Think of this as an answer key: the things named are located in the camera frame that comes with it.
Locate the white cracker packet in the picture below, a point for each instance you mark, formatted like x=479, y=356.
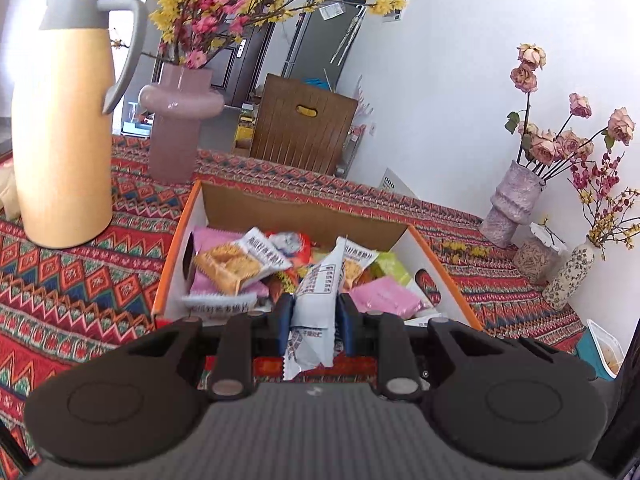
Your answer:
x=225, y=265
x=215, y=305

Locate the dried pink roses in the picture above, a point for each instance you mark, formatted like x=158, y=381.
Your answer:
x=542, y=147

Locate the clear seed container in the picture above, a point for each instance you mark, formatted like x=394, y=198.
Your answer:
x=535, y=260

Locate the white grey snack packet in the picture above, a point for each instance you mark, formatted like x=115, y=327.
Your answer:
x=312, y=305

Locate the floral print vase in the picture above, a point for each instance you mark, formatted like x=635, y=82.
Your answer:
x=567, y=280

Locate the fallen yellow blossoms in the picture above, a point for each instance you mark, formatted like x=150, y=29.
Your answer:
x=455, y=247

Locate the wooden chair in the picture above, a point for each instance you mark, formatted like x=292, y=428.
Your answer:
x=290, y=140

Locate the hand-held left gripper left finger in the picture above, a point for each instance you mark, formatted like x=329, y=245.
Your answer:
x=282, y=325

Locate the orange cracker packet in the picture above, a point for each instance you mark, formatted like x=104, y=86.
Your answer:
x=357, y=270

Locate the teal plastic container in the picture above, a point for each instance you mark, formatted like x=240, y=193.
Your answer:
x=589, y=352

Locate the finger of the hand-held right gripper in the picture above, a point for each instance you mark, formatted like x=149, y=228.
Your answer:
x=560, y=360

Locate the red cardboard box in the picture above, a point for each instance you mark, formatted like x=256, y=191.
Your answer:
x=300, y=205

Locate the white umbrella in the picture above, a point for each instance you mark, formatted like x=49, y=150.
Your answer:
x=350, y=35

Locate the pink snack packet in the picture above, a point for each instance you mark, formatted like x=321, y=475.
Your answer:
x=385, y=300
x=205, y=240

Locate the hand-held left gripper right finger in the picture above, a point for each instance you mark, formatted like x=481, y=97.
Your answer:
x=346, y=327

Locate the grey wall panel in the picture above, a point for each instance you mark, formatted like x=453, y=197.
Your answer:
x=395, y=18

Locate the red snack packet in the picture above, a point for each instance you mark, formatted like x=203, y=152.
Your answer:
x=290, y=247

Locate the dark brown door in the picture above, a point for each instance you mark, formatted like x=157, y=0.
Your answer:
x=247, y=60

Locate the yellow thermos jug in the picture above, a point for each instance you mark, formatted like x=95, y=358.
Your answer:
x=60, y=135

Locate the thin yellow blossom branches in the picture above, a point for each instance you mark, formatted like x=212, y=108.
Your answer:
x=607, y=220

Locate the grey refrigerator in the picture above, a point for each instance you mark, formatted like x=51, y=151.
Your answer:
x=320, y=45

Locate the green white snack packet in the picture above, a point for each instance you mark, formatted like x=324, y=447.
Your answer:
x=395, y=270

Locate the pink textured vase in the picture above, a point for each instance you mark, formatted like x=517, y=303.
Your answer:
x=510, y=200

